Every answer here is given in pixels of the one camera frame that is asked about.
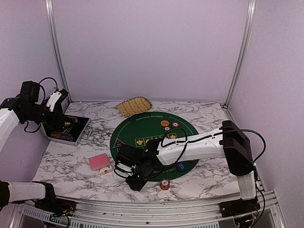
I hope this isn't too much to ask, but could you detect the aluminium poker case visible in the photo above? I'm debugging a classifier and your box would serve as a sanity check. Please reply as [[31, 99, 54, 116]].
[[41, 116, 93, 146]]

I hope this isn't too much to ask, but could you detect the aluminium frame post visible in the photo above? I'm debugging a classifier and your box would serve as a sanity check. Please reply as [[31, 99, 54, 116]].
[[46, 0, 72, 104], [223, 0, 257, 109]]

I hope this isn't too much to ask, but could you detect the triangular all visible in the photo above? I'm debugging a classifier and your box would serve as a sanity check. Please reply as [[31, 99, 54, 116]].
[[113, 139, 124, 148]]

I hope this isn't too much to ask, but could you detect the red backed card deck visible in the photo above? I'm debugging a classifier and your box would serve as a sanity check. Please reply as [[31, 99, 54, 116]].
[[89, 153, 110, 171]]

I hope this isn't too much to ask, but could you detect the left aluminium frame post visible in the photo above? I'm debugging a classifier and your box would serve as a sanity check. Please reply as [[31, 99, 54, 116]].
[[46, 0, 72, 104]]

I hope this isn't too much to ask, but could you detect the orange big blind button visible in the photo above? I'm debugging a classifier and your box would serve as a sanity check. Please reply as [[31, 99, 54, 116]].
[[161, 120, 170, 127]]

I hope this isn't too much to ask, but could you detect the green round poker mat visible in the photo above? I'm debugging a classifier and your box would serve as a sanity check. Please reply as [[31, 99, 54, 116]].
[[110, 112, 199, 182]]

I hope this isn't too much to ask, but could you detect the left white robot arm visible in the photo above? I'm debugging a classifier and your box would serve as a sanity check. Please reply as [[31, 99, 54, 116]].
[[0, 95, 79, 211]]

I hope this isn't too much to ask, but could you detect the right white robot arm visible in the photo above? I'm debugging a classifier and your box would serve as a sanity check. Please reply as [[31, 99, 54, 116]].
[[126, 121, 257, 213]]

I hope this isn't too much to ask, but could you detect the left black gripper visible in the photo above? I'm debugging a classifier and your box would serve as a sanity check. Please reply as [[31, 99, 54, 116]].
[[22, 104, 74, 133]]

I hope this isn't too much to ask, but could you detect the front aluminium rail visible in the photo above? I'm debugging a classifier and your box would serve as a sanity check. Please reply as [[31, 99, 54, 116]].
[[4, 191, 287, 228]]

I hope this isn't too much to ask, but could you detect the blue small blind button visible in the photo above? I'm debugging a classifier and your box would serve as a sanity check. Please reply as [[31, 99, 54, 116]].
[[176, 162, 187, 171]]

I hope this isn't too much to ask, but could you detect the orange purple chip row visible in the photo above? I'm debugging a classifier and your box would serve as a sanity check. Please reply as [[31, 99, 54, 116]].
[[51, 132, 73, 141]]

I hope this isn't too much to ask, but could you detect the woven bamboo tray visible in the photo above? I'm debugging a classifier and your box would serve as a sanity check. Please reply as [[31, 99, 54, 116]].
[[116, 96, 152, 117]]

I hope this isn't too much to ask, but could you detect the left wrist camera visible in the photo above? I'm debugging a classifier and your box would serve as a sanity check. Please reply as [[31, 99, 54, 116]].
[[46, 89, 68, 112]]

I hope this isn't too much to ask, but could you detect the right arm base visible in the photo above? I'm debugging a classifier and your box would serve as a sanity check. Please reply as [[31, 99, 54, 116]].
[[219, 186, 261, 218]]

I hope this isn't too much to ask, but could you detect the red poker chip stack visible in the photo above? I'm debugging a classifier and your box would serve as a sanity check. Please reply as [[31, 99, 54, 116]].
[[160, 179, 170, 190]]

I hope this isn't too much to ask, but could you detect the black poker chip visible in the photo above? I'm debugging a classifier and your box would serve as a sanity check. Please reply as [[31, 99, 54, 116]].
[[164, 126, 171, 132]]

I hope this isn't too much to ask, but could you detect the ace card box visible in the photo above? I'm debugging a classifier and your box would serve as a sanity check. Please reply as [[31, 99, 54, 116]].
[[98, 165, 113, 176]]

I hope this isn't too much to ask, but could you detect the right aluminium frame post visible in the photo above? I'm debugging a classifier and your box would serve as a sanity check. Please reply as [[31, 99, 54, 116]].
[[223, 0, 257, 109]]

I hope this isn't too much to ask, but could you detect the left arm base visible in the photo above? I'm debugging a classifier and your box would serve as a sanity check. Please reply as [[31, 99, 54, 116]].
[[34, 181, 76, 216]]

